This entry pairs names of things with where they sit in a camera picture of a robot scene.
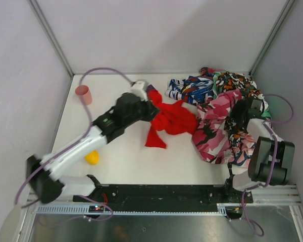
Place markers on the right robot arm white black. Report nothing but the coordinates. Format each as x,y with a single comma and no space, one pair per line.
272,158

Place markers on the blue white red cloth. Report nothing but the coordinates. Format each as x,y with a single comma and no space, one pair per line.
192,90

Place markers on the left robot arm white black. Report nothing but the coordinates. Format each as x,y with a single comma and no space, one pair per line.
45,175

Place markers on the magenta camouflage cloth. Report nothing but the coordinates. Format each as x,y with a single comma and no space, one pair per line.
210,139

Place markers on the yellow lemon toy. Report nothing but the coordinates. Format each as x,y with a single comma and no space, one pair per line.
92,158

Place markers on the purple cube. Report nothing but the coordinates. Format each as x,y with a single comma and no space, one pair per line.
150,88

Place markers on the aluminium frame rail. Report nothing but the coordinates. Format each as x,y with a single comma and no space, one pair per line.
268,195

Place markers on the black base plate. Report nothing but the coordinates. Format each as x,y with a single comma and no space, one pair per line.
164,197

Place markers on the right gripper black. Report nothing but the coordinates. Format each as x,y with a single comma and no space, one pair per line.
241,111

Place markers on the pink plastic cup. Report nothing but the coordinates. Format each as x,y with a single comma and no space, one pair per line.
83,93

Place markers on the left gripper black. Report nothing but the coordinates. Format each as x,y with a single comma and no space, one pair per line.
149,110

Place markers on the orange black camouflage cloth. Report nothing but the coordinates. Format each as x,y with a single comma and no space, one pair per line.
233,121

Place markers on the grey slotted cable duct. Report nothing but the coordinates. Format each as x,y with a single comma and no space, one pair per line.
89,209

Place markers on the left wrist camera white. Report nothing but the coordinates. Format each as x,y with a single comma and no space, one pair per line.
139,89

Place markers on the light pink patterned cloth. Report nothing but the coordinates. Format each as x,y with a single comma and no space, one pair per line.
242,151

